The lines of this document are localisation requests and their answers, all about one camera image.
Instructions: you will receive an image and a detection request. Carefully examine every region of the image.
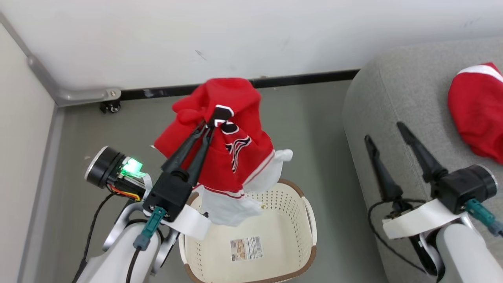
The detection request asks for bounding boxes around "black baseboard strip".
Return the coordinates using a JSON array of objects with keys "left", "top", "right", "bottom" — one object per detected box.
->
[{"left": 120, "top": 69, "right": 360, "bottom": 101}]

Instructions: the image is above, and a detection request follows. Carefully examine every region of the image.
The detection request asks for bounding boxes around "thin black right gripper cable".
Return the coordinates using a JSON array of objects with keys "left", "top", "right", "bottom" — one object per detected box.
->
[{"left": 367, "top": 200, "right": 430, "bottom": 276}]

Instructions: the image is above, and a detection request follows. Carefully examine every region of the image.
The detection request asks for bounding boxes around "red jersey with black print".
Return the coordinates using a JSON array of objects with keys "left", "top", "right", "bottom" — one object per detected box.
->
[{"left": 151, "top": 77, "right": 294, "bottom": 227}]

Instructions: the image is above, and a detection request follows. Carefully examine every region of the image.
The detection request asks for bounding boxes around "red garment with white band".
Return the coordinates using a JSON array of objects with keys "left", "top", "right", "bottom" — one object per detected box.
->
[{"left": 447, "top": 62, "right": 503, "bottom": 165}]

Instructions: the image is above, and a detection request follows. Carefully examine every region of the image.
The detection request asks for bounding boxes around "left arm teal-plug black cable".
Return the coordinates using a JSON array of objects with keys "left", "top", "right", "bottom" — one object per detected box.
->
[{"left": 125, "top": 206, "right": 167, "bottom": 283}]

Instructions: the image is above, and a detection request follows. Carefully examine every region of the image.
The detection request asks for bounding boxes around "black caster wheel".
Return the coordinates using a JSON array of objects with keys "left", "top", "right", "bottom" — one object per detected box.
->
[{"left": 99, "top": 100, "right": 121, "bottom": 114}]

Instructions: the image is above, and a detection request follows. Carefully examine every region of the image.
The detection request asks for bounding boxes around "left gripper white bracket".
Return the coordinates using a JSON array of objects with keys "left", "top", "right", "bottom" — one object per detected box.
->
[{"left": 84, "top": 121, "right": 216, "bottom": 241}]

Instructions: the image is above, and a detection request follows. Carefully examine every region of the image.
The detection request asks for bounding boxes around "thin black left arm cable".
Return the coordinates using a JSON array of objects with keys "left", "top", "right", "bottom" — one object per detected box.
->
[{"left": 71, "top": 193, "right": 118, "bottom": 283}]

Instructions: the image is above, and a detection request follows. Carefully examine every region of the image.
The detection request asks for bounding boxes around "right arm teal-plug cable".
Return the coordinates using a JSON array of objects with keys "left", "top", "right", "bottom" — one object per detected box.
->
[{"left": 465, "top": 198, "right": 503, "bottom": 237}]

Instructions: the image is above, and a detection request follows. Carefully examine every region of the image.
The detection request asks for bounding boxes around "grey metal frame bar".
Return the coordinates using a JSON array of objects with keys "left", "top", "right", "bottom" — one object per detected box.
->
[{"left": 0, "top": 12, "right": 122, "bottom": 108}]

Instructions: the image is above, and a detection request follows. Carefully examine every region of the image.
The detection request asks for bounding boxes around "paper label sticker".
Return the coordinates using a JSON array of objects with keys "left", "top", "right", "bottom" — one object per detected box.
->
[{"left": 229, "top": 235, "right": 264, "bottom": 262}]

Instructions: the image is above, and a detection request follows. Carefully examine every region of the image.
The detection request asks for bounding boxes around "grey fabric sofa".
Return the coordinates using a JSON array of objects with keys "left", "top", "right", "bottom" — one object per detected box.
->
[{"left": 341, "top": 37, "right": 503, "bottom": 283}]

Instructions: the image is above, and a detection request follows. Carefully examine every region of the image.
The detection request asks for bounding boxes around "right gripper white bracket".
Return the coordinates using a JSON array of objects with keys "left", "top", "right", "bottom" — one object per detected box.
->
[{"left": 364, "top": 121, "right": 472, "bottom": 241}]

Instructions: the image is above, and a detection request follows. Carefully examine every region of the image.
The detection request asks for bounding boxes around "beige perforated laundry basket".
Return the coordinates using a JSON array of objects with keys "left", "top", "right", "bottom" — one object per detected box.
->
[{"left": 178, "top": 178, "right": 318, "bottom": 283}]

